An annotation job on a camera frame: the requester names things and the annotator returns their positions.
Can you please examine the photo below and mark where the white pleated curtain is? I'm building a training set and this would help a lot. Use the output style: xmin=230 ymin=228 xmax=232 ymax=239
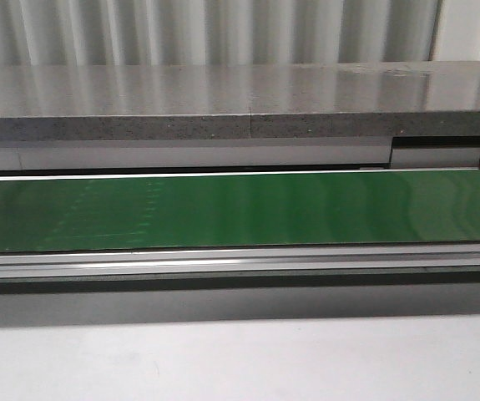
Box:
xmin=0 ymin=1 xmax=480 ymax=65

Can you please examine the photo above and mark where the green conveyor belt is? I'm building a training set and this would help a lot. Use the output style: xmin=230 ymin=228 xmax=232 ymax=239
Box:
xmin=0 ymin=170 xmax=480 ymax=253

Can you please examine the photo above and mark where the grey speckled stone counter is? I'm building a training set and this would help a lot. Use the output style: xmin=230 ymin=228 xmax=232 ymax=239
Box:
xmin=0 ymin=62 xmax=480 ymax=142

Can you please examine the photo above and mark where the silver conveyor frame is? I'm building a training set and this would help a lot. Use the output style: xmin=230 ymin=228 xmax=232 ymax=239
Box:
xmin=0 ymin=169 xmax=480 ymax=293

